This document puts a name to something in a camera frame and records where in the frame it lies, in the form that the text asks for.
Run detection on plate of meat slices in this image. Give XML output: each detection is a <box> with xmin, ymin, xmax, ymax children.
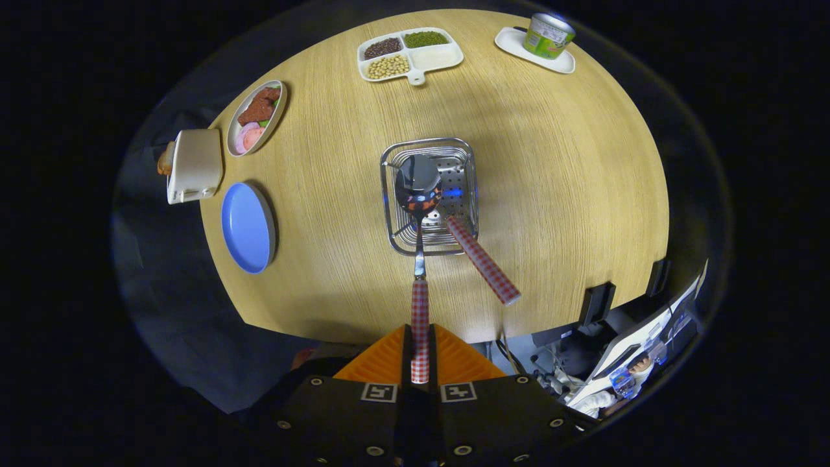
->
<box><xmin>226</xmin><ymin>79</ymin><xmax>289</xmax><ymax>158</ymax></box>

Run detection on green label bottle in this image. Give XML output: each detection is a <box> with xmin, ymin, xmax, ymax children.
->
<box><xmin>523</xmin><ymin>13</ymin><xmax>576</xmax><ymax>60</ymax></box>

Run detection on blue round plate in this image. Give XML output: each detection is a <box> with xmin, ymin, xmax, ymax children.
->
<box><xmin>220</xmin><ymin>182</ymin><xmax>278</xmax><ymax>274</ymax></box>

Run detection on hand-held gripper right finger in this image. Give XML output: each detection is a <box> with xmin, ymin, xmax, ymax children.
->
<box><xmin>428</xmin><ymin>324</ymin><xmax>584</xmax><ymax>467</ymax></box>

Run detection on white toaster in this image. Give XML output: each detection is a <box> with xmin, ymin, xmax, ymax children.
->
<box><xmin>167</xmin><ymin>128</ymin><xmax>224</xmax><ymax>206</ymax></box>

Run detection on fork with red checked handle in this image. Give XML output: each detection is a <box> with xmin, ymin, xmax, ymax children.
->
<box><xmin>444</xmin><ymin>216</ymin><xmax>523</xmax><ymax>306</ymax></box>

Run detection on small white dish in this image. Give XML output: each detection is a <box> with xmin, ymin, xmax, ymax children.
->
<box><xmin>494</xmin><ymin>26</ymin><xmax>576</xmax><ymax>75</ymax></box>

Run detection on clear water bottle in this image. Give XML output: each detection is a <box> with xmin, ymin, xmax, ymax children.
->
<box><xmin>610</xmin><ymin>366</ymin><xmax>639</xmax><ymax>398</ymax></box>

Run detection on spoon with red checked handle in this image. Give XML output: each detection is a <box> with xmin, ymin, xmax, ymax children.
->
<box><xmin>394</xmin><ymin>154</ymin><xmax>444</xmax><ymax>385</ymax></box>

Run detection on metal wire basket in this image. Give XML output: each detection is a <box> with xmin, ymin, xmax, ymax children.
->
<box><xmin>380</xmin><ymin>137</ymin><xmax>480</xmax><ymax>257</ymax></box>

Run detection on white divided dish with beans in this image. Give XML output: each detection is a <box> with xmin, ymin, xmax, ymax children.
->
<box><xmin>357</xmin><ymin>27</ymin><xmax>465</xmax><ymax>86</ymax></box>

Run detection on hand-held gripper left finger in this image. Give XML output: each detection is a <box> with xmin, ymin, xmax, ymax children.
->
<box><xmin>272</xmin><ymin>324</ymin><xmax>416</xmax><ymax>467</ymax></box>

